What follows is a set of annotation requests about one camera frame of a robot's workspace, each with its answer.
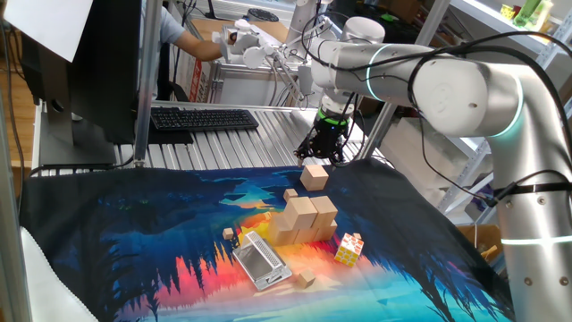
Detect black round disc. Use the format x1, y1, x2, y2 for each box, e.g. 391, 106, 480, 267
248, 7, 281, 23

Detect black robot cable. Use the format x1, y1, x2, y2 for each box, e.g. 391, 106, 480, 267
294, 11, 572, 209

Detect green wrist adapter ring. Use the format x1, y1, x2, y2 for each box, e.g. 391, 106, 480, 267
315, 109, 350, 127

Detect black monitor cable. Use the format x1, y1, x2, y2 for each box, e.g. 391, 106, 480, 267
29, 154, 136, 179

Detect white metal shelf rack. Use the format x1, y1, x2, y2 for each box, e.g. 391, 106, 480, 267
359, 0, 572, 274

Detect person in blue shirt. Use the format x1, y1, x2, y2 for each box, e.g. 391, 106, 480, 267
140, 4, 187, 97

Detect colourful forest print cloth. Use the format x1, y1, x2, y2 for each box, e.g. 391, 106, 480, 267
18, 157, 515, 322

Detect silver metal mesh holder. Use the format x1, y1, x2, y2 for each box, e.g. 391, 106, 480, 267
231, 230, 293, 292

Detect white foam pieces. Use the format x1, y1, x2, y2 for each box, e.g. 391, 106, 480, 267
379, 116, 461, 207

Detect aluminium vertical post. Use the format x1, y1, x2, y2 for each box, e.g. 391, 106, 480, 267
132, 0, 164, 169

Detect green yellow bottles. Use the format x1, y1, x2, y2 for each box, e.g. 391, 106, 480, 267
500, 0, 555, 33

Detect Rubik's cube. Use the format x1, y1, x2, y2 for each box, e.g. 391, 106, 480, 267
333, 232, 366, 268

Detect white paper sheet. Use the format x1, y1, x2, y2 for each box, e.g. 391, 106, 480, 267
3, 0, 95, 64

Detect black keyboard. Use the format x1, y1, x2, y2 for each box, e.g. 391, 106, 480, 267
149, 106, 261, 133

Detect black computer monitor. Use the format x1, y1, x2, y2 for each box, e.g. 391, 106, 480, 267
20, 0, 143, 167

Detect grey frame post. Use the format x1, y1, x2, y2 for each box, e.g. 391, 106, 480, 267
0, 89, 33, 322

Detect person forearm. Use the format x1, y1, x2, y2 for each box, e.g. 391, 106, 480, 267
173, 30, 223, 63

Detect cardboard box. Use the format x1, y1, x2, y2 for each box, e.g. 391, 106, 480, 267
456, 223, 504, 265

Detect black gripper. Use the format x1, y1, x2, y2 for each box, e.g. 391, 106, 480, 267
293, 119, 350, 174

